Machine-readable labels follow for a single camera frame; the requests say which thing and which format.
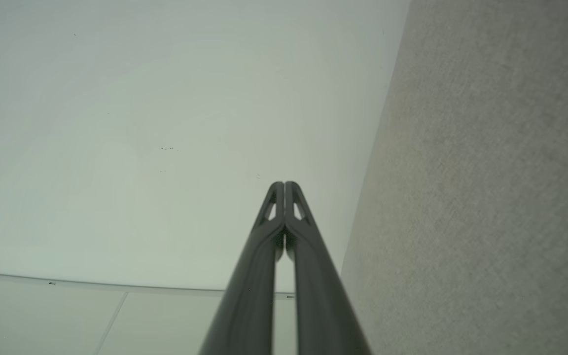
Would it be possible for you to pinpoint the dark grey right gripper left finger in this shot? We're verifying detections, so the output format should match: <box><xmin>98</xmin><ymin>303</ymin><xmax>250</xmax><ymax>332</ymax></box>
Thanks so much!
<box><xmin>199</xmin><ymin>181</ymin><xmax>285</xmax><ymax>355</ymax></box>

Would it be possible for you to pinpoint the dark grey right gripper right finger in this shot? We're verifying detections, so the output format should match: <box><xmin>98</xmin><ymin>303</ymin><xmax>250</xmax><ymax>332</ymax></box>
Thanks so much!
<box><xmin>284</xmin><ymin>181</ymin><xmax>372</xmax><ymax>355</ymax></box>

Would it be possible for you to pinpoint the grey fabric sofa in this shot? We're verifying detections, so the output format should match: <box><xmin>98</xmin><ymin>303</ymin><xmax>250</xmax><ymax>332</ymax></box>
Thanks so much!
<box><xmin>341</xmin><ymin>0</ymin><xmax>568</xmax><ymax>355</ymax></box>

